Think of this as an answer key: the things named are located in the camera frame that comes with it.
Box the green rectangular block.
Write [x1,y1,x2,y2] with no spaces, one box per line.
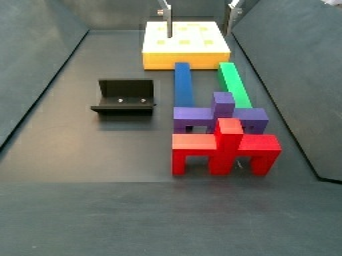
[217,62,252,108]

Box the black angle bracket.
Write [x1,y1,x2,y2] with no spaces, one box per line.
[90,79,155,113]

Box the red cross-shaped block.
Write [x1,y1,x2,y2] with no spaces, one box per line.
[171,118,282,176]

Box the blue rectangular block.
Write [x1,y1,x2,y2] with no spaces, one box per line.
[173,62,193,107]

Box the purple cross-shaped block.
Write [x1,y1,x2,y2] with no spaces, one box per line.
[173,92,268,134]

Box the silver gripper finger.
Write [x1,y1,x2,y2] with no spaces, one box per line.
[157,0,172,38]
[225,0,243,33]

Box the yellow board with slots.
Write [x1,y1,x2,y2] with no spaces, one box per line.
[141,21,231,70]

